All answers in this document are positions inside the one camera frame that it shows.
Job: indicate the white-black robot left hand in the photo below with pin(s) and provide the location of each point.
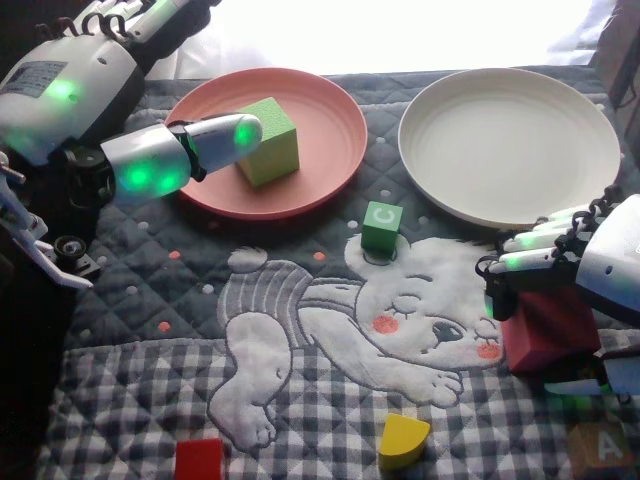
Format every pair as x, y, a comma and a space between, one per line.
75, 90

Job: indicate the white-black robot right hand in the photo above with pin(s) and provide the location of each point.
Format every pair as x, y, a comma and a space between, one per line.
615, 260

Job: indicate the large light green cube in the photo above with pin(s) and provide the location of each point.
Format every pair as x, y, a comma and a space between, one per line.
275, 145

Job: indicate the white plate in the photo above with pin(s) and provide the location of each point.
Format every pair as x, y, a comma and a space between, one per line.
500, 145

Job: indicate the small green letter block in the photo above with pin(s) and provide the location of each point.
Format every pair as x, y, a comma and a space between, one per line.
380, 232

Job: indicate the pink plate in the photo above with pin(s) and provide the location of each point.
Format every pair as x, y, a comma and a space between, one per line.
325, 145

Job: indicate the orange-brown letter A block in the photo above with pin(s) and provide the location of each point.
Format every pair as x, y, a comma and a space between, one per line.
610, 450

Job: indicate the dark brown board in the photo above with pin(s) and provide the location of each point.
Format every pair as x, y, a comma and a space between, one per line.
620, 45

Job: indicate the yellow quarter-round block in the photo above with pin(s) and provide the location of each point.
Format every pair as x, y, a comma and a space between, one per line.
400, 440

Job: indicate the white cloth backdrop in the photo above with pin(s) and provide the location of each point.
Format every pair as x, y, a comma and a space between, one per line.
350, 35

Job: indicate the grey quilt with bear print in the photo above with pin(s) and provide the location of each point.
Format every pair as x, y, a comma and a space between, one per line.
300, 360

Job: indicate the small red block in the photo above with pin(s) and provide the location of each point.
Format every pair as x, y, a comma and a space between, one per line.
199, 460

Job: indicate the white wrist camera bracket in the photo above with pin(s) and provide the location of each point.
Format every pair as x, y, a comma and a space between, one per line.
30, 235

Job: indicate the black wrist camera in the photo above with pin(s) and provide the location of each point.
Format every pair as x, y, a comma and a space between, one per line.
70, 247

